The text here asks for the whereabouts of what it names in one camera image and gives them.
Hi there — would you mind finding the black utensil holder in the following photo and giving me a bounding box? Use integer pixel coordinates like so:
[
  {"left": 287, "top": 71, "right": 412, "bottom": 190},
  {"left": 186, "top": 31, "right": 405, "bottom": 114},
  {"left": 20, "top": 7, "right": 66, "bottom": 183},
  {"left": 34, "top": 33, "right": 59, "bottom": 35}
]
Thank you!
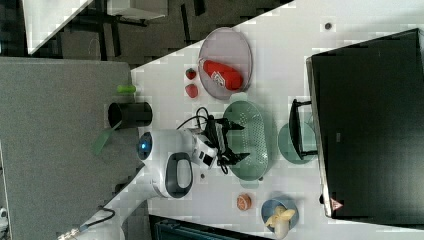
[{"left": 107, "top": 102, "right": 153, "bottom": 129}]

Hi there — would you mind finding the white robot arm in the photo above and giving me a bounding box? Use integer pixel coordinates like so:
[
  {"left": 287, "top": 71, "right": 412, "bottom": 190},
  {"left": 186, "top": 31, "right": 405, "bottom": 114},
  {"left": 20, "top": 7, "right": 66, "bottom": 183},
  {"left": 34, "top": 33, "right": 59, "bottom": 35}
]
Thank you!
[{"left": 57, "top": 115, "right": 247, "bottom": 240}]

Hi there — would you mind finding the pink toy strawberry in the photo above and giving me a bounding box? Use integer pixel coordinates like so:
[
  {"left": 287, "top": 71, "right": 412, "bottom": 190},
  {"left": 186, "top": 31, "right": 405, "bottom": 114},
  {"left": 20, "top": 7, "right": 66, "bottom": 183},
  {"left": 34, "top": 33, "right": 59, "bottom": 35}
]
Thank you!
[{"left": 185, "top": 84, "right": 198, "bottom": 99}]

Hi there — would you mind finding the grey round plate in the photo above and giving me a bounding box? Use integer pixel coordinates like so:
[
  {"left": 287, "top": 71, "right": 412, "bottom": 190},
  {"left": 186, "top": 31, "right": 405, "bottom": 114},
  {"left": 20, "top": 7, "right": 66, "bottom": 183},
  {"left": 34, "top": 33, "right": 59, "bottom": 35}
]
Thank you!
[{"left": 198, "top": 27, "right": 253, "bottom": 100}]

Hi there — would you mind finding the toy orange slice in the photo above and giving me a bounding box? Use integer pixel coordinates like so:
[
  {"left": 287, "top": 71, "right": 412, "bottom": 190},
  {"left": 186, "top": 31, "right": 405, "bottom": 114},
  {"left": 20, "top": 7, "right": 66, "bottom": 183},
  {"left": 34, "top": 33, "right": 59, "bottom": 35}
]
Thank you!
[{"left": 236, "top": 194, "right": 251, "bottom": 211}]

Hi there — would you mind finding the small green object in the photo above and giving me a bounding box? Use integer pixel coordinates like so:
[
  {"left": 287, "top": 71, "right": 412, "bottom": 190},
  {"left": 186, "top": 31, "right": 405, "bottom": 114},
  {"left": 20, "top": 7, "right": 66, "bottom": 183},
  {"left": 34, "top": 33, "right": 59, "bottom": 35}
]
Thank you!
[{"left": 117, "top": 85, "right": 136, "bottom": 94}]

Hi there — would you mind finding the red ketchup bottle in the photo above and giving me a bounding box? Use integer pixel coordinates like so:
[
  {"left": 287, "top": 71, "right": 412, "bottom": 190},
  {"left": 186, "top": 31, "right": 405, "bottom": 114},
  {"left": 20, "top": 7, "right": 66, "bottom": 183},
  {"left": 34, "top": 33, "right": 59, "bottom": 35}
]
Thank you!
[{"left": 199, "top": 59, "right": 244, "bottom": 91}]

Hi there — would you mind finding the green plastic strainer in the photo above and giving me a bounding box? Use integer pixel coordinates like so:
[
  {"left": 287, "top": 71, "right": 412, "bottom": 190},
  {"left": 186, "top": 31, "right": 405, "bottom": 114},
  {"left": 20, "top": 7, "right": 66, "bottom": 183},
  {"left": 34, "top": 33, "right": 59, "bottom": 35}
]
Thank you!
[{"left": 224, "top": 93, "right": 269, "bottom": 189}]

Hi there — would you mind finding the toy peeled banana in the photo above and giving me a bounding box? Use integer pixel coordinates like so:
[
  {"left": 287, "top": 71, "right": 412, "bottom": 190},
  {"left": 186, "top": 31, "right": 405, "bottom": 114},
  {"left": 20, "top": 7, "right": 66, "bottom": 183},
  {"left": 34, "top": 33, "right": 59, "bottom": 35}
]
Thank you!
[{"left": 265, "top": 206, "right": 296, "bottom": 240}]

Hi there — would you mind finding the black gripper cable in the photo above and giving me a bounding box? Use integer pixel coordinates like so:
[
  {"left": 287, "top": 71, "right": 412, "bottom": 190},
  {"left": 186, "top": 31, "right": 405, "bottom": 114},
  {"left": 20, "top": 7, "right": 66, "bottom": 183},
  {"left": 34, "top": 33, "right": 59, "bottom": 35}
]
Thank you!
[{"left": 175, "top": 106, "right": 231, "bottom": 176}]

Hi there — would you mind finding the dark red toy strawberry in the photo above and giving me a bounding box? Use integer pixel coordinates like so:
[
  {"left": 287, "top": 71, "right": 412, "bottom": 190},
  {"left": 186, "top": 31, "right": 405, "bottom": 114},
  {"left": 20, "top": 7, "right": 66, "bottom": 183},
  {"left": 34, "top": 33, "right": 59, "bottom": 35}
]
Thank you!
[{"left": 185, "top": 68, "right": 196, "bottom": 80}]

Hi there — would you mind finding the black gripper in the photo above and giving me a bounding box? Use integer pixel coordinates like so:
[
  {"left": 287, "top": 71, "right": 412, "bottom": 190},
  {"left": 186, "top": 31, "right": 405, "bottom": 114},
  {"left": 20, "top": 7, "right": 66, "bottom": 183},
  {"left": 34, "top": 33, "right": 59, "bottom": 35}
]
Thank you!
[{"left": 205, "top": 115, "right": 249, "bottom": 167}]

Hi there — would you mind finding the green plastic cup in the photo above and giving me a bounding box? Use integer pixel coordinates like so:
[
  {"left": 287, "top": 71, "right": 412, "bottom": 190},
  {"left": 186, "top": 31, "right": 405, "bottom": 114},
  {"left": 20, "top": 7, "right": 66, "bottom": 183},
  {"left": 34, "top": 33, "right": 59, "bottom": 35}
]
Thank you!
[{"left": 278, "top": 117, "right": 318, "bottom": 165}]

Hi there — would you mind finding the green slotted spatula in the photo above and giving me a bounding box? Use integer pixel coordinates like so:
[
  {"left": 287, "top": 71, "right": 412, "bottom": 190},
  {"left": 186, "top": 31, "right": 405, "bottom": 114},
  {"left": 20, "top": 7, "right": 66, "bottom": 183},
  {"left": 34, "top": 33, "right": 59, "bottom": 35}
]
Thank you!
[{"left": 92, "top": 121, "right": 121, "bottom": 156}]

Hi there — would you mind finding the blue bowl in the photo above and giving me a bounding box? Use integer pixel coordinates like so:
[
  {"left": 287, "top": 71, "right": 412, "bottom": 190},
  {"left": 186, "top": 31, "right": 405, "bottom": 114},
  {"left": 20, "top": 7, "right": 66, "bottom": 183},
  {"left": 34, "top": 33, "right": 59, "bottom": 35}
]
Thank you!
[{"left": 261, "top": 196, "right": 299, "bottom": 237}]

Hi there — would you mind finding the black toaster oven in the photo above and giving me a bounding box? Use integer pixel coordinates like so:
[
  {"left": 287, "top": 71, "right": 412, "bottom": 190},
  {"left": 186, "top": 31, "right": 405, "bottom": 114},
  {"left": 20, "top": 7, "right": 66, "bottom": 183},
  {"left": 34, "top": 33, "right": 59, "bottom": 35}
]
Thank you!
[{"left": 306, "top": 28, "right": 424, "bottom": 229}]

